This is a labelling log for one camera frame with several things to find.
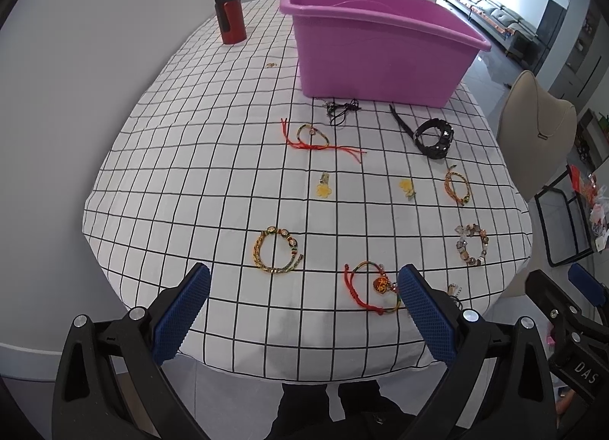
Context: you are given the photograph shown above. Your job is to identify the crystal bead bracelet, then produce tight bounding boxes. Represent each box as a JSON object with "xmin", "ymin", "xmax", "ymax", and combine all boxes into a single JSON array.
[{"xmin": 454, "ymin": 222, "xmax": 491, "ymax": 268}]

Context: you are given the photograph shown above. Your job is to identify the orange braided bracelet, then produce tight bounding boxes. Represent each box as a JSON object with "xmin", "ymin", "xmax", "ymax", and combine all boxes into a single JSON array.
[{"xmin": 443, "ymin": 164, "xmax": 473, "ymax": 207}]

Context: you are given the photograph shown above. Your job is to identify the red amber pendant bracelet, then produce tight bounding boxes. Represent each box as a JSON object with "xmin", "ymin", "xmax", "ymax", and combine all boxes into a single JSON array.
[{"xmin": 343, "ymin": 260, "xmax": 406, "ymax": 317}]

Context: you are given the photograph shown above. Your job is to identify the yellow flower charm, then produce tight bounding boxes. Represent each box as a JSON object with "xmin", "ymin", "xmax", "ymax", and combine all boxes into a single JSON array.
[{"xmin": 399, "ymin": 178, "xmax": 416, "ymax": 200}]

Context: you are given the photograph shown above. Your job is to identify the yellow green braided bracelet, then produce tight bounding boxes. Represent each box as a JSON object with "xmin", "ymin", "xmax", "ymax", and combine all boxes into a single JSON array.
[{"xmin": 252, "ymin": 224, "xmax": 305, "ymax": 276}]

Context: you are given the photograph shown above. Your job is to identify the black cord necklace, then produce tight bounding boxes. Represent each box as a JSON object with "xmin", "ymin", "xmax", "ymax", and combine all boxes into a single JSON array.
[{"xmin": 325, "ymin": 97, "xmax": 362, "ymax": 128}]

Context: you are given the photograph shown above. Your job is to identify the red string bracelet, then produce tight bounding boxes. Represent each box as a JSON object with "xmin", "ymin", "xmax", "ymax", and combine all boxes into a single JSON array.
[{"xmin": 279, "ymin": 117, "xmax": 368, "ymax": 165}]

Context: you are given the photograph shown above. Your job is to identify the black metal rack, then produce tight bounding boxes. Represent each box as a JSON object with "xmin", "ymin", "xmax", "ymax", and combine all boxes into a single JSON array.
[{"xmin": 534, "ymin": 165, "xmax": 593, "ymax": 268}]

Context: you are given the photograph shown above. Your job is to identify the small silver charm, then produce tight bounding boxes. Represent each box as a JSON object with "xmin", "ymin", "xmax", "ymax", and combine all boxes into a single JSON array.
[{"xmin": 447, "ymin": 283, "xmax": 464, "ymax": 310}]

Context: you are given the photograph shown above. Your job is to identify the beige chair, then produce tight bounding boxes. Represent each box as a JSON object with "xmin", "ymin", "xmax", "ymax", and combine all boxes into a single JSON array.
[{"xmin": 496, "ymin": 70, "xmax": 577, "ymax": 203}]

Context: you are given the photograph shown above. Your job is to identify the white checkered tablecloth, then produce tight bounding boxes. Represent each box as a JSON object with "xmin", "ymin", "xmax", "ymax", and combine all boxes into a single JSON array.
[{"xmin": 83, "ymin": 0, "xmax": 532, "ymax": 382}]

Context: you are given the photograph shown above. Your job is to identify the grey sofa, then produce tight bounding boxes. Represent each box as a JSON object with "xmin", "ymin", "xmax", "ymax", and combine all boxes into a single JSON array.
[{"xmin": 445, "ymin": 0, "xmax": 536, "ymax": 60}]

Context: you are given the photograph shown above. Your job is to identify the purple plastic tub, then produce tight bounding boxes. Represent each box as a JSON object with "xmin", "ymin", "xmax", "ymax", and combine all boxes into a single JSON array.
[{"xmin": 279, "ymin": 0, "xmax": 491, "ymax": 108}]

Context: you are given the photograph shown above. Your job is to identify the red metal bottle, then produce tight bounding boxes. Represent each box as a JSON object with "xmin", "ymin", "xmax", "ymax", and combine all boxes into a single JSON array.
[{"xmin": 215, "ymin": 0, "xmax": 247, "ymax": 45}]

